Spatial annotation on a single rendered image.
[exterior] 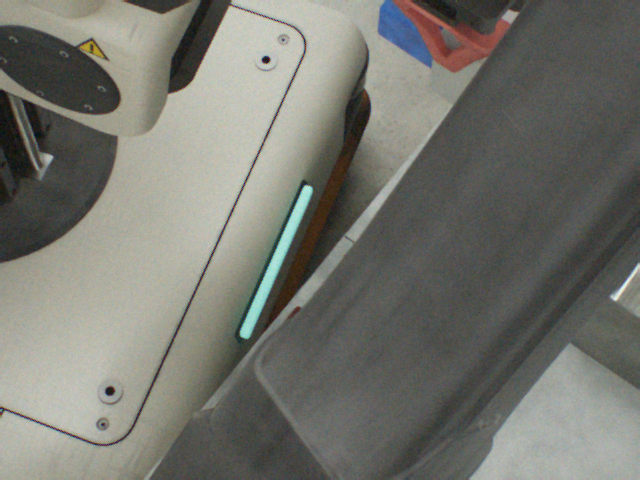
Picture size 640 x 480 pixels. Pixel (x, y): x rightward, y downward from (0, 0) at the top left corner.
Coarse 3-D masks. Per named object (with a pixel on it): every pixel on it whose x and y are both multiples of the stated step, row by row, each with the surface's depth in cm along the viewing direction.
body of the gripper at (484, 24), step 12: (444, 0) 68; (456, 0) 68; (468, 0) 68; (480, 0) 68; (492, 0) 68; (504, 0) 68; (468, 12) 68; (480, 12) 68; (492, 12) 68; (504, 12) 68; (468, 24) 69; (480, 24) 68; (492, 24) 68
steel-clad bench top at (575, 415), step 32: (384, 192) 91; (576, 352) 87; (224, 384) 86; (544, 384) 86; (576, 384) 86; (608, 384) 86; (512, 416) 85; (544, 416) 85; (576, 416) 85; (608, 416) 85; (512, 448) 84; (544, 448) 84; (576, 448) 84; (608, 448) 84
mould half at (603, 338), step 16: (624, 288) 79; (608, 304) 79; (624, 304) 79; (592, 320) 82; (608, 320) 81; (624, 320) 80; (576, 336) 85; (592, 336) 84; (608, 336) 83; (624, 336) 81; (592, 352) 86; (608, 352) 84; (624, 352) 83; (608, 368) 86; (624, 368) 85
